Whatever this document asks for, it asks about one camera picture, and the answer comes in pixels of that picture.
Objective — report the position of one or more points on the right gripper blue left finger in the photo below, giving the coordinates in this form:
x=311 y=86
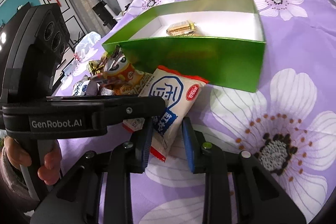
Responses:
x=142 y=141

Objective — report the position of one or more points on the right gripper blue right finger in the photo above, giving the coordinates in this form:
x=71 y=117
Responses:
x=193 y=141

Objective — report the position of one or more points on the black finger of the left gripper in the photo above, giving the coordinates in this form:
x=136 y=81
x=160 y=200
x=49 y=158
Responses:
x=77 y=116

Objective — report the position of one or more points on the blue white porcelain-pattern packet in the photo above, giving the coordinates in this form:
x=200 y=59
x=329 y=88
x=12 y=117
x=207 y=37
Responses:
x=85 y=87

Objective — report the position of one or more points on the white blue red snack packet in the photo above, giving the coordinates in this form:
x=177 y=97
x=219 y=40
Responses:
x=179 y=93

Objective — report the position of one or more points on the panda orange snack bag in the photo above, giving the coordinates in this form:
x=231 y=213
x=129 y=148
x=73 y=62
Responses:
x=120 y=77

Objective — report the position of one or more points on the gold foil snack packet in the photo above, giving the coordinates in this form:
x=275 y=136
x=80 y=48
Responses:
x=97 y=66

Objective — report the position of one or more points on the pink grey sleeve forearm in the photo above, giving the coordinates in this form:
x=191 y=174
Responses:
x=13 y=186

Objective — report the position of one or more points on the person's left hand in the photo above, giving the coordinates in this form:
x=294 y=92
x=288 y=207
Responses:
x=49 y=172

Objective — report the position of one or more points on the white plastic bag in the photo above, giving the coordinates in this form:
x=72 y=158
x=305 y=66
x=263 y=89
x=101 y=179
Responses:
x=86 y=43

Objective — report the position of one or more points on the black upright vacuum cleaner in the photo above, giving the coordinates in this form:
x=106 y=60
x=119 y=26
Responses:
x=105 y=13

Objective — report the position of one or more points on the green cardboard box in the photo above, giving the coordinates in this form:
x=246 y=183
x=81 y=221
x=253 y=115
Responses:
x=227 y=49

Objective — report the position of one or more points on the yellow cracker packet in box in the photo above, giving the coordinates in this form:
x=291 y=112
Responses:
x=185 y=28

